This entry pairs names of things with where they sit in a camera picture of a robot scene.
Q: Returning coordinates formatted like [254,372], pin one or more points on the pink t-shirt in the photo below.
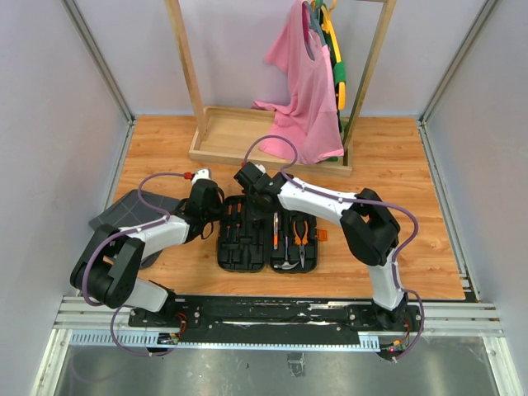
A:
[309,120]

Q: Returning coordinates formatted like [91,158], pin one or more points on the dark grey folded cloth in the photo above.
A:
[130,211]

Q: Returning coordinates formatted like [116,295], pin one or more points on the claw hammer black grip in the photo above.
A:
[286,265]

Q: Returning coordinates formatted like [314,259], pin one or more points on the green yellow hangers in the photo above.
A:
[323,16]

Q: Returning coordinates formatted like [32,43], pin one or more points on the left aluminium frame post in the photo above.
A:
[82,28]

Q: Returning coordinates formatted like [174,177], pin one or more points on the grey cable duct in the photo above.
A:
[166,340]

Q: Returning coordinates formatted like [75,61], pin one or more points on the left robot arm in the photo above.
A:
[107,271]

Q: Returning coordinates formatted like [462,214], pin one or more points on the aluminium frame post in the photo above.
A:
[479,22]
[82,28]

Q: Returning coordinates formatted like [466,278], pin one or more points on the wooden clothes rack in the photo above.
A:
[224,133]

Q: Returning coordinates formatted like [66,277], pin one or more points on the silver orange utility knife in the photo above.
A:
[275,231]

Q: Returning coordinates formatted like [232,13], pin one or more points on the black plastic tool case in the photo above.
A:
[254,250]

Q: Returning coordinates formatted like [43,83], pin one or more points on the orange black pliers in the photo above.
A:
[301,232]

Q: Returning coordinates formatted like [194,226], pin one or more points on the small orange black screwdriver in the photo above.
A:
[238,219]

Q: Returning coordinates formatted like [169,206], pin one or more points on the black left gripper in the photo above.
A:
[220,210]

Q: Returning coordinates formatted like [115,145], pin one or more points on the right aluminium frame post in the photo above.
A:
[479,22]

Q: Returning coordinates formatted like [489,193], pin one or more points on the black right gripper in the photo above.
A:
[252,209]

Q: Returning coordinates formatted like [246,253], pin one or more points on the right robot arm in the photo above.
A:
[370,230]

